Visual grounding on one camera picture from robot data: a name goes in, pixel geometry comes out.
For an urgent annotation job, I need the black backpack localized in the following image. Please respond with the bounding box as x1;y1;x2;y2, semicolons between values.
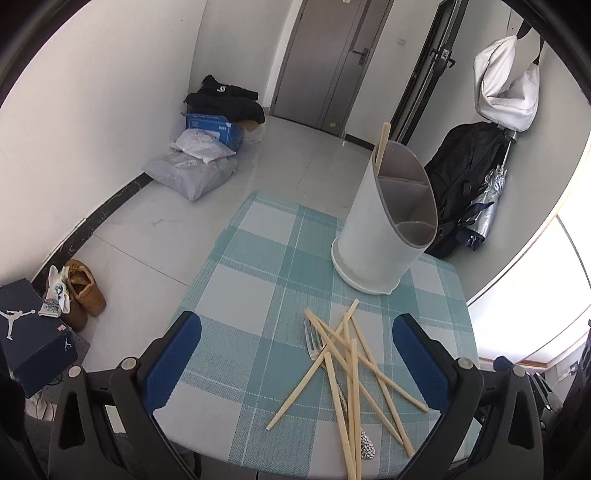
422;122;509;260

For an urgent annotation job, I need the silver fork with studded handle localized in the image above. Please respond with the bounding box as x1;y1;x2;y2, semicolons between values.
304;318;376;461

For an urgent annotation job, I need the white grey utensil holder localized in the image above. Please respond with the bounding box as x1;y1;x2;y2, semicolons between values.
331;141;438;295

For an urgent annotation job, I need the grey plastic package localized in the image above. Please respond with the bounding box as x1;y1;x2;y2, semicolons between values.
144;154;238;202

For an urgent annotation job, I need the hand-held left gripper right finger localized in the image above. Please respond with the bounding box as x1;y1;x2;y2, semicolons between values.
392;314;546;480

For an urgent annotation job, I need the black jacket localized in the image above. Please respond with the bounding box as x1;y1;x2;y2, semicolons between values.
185;75;266;125

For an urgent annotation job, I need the white plastic package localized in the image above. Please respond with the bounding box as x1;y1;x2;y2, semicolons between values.
170;128;236;163

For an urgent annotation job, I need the light bamboo chopstick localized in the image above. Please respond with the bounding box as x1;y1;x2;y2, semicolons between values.
374;122;392;177

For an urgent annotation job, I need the white hanging bag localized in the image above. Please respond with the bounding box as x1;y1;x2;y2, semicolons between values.
473;36;542;134

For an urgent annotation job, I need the teal plaid placemat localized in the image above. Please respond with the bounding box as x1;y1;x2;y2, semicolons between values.
152;190;481;480

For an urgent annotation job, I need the brown shoe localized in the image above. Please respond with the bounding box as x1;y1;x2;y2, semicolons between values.
60;277;88;332
65;260;108;317

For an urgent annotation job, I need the tan bag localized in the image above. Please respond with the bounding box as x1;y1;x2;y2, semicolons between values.
240;119;266;143

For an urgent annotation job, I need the silver folded umbrella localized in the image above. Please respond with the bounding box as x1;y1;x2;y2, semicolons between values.
457;131;517;252

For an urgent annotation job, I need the blue cardboard box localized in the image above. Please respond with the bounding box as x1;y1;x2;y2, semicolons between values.
185;112;245;151

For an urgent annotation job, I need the navy shoe box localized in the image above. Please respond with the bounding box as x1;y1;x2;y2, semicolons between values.
0;278;79;400

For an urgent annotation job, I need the grey door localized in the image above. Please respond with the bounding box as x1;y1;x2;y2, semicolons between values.
269;0;395;138

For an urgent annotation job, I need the bunch of wooden chopsticks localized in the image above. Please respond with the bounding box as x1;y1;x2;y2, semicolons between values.
266;298;431;480

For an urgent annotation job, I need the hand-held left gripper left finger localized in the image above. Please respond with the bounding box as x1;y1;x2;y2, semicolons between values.
46;310;202;480

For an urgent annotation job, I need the white crumpled cloth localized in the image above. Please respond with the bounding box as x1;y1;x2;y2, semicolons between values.
38;265;72;318

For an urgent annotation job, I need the black door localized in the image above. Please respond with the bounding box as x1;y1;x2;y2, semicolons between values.
390;0;483;146

